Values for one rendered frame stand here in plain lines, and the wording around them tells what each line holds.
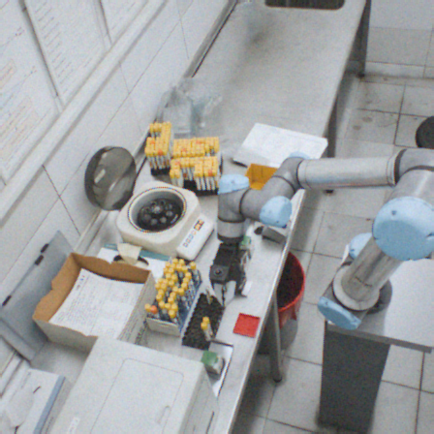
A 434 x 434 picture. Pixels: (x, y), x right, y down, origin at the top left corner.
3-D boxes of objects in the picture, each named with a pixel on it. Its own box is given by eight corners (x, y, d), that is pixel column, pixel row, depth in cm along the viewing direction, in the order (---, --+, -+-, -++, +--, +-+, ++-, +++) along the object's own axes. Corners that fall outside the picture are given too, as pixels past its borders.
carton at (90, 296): (131, 366, 154) (117, 342, 142) (48, 342, 162) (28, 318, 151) (164, 295, 168) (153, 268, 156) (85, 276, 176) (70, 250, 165)
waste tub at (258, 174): (275, 216, 183) (274, 197, 175) (239, 208, 187) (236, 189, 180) (287, 188, 191) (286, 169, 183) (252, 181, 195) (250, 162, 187)
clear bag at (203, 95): (195, 123, 220) (189, 96, 210) (169, 107, 229) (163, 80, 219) (230, 99, 227) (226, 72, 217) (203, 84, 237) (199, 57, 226)
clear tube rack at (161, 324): (180, 337, 158) (175, 325, 152) (150, 329, 161) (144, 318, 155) (203, 281, 170) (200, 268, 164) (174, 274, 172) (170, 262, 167)
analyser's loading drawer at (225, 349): (210, 418, 139) (207, 411, 135) (188, 411, 141) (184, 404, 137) (234, 349, 151) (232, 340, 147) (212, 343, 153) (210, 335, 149)
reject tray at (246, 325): (254, 338, 155) (254, 336, 154) (232, 332, 157) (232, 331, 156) (261, 318, 159) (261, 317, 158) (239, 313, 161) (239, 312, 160)
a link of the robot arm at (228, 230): (241, 225, 132) (210, 220, 135) (239, 242, 134) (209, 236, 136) (249, 215, 139) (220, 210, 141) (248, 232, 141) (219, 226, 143)
